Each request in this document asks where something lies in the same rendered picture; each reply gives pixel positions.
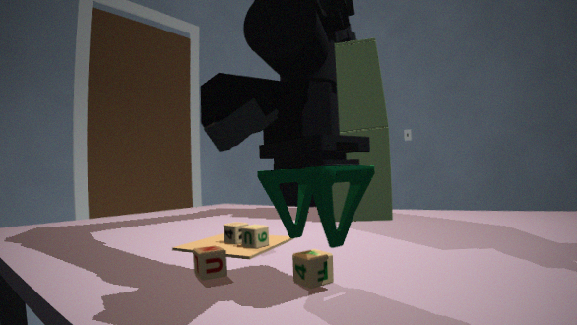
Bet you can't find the beige letter block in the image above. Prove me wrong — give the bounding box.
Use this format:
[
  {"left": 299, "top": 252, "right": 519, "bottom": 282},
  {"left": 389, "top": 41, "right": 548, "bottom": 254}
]
[
  {"left": 241, "top": 225, "right": 269, "bottom": 249},
  {"left": 292, "top": 249, "right": 334, "bottom": 289},
  {"left": 193, "top": 245, "right": 227, "bottom": 281},
  {"left": 224, "top": 222, "right": 249, "bottom": 244}
]

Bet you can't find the tan flat mat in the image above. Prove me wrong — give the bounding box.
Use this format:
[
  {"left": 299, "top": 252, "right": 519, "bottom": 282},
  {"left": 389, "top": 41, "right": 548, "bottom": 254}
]
[{"left": 172, "top": 233, "right": 294, "bottom": 259}]

